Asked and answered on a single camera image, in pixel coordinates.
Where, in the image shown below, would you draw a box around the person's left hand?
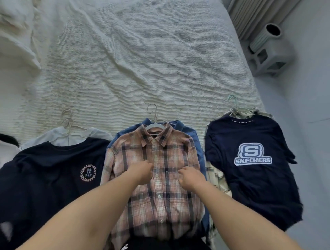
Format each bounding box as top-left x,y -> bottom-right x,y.
128,160 -> 155,186

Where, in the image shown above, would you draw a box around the person's right hand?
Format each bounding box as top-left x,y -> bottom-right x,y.
178,167 -> 208,192

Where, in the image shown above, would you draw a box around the blue denim shirt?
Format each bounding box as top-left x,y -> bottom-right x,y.
107,118 -> 210,232

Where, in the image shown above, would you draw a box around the beige curtain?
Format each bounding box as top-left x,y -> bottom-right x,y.
227,0 -> 302,41

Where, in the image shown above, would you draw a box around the white plastic stool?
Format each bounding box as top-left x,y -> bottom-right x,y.
247,38 -> 296,78

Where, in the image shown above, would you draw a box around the light green hanger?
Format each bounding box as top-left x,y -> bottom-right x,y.
227,95 -> 256,114

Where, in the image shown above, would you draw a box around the bed with white bedspread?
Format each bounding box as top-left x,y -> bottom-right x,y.
0,0 -> 266,145

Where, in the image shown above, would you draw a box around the white zip polo shirt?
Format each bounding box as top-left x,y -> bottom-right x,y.
19,126 -> 114,152

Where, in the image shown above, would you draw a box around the cream plaid shirt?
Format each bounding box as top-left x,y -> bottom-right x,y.
203,107 -> 274,248

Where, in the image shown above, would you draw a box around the person's black shorts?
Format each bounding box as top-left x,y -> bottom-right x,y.
126,236 -> 212,250

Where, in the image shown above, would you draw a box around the white cylindrical bin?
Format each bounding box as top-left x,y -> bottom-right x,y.
249,23 -> 282,54

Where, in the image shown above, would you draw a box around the pale pink hanger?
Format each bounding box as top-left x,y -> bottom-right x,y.
146,103 -> 158,122

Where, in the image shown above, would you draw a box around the pink plaid shirt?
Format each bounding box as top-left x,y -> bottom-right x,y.
100,123 -> 207,250

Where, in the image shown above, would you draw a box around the person's left forearm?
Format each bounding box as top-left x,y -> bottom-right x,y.
16,171 -> 141,250

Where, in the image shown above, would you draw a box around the white plastic hanger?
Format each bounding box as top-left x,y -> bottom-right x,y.
143,111 -> 168,136

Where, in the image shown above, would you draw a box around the grey sweater red stitching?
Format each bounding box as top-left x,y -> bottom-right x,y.
0,141 -> 21,168

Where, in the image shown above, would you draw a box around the white wire hanger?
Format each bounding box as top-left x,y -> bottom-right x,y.
61,109 -> 74,123
61,117 -> 87,140

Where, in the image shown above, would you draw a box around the navy Skechers tee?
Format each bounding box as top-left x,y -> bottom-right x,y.
205,114 -> 304,231

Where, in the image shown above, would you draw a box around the person's right forearm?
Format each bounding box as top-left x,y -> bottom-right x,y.
195,181 -> 302,250

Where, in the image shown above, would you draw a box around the navy Vacation logo t-shirt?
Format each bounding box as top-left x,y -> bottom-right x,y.
0,137 -> 114,250

